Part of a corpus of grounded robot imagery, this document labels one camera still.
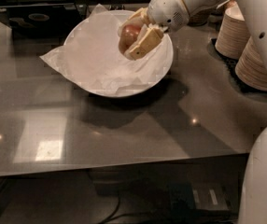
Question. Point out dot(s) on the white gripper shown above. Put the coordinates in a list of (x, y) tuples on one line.
[(167, 10)]

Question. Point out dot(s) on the red apple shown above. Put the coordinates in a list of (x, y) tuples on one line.
[(128, 36)]

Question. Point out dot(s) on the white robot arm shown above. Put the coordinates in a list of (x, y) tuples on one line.
[(253, 205)]

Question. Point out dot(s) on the white bowl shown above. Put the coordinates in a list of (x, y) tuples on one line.
[(161, 62)]

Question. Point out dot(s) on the white paper liner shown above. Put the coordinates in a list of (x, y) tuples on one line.
[(87, 56)]

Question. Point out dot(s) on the tall stack paper plates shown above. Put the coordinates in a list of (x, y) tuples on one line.
[(233, 34)]

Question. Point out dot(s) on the black mat under plates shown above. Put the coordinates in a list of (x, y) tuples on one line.
[(230, 64)]

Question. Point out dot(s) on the black laptop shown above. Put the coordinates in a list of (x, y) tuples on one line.
[(43, 20)]

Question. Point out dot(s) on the front stack paper plates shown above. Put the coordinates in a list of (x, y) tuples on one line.
[(250, 67)]

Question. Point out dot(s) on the black power box under table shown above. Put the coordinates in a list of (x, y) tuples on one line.
[(210, 197)]

